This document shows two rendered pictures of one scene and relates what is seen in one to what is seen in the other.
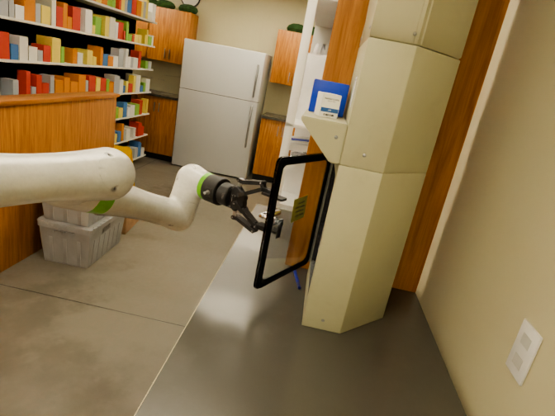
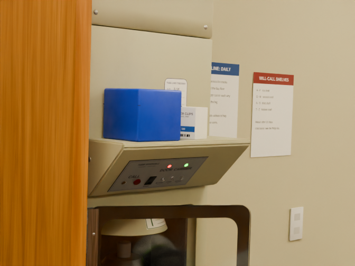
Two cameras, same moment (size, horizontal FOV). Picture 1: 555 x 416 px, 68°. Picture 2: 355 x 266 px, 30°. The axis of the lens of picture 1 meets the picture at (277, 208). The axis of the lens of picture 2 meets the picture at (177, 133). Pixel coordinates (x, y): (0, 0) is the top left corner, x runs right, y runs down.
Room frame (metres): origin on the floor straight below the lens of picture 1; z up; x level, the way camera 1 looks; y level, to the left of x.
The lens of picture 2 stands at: (2.07, 0.77, 1.59)
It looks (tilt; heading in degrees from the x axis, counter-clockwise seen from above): 3 degrees down; 224
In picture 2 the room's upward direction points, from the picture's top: 2 degrees clockwise
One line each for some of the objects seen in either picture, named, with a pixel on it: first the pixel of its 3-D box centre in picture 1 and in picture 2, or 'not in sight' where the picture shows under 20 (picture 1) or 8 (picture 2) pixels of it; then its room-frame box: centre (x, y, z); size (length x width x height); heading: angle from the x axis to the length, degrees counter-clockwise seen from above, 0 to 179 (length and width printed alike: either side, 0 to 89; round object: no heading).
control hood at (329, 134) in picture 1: (321, 132); (170, 165); (1.18, -0.08, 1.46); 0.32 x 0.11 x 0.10; 177
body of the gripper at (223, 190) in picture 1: (234, 196); not in sight; (1.26, 0.14, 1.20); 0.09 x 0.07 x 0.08; 59
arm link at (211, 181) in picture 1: (215, 190); not in sight; (1.30, 0.21, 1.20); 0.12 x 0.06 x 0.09; 149
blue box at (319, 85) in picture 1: (329, 97); (142, 114); (1.26, -0.09, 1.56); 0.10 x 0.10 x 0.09; 87
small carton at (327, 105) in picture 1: (327, 105); (189, 122); (1.14, -0.08, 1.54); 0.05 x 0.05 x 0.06; 14
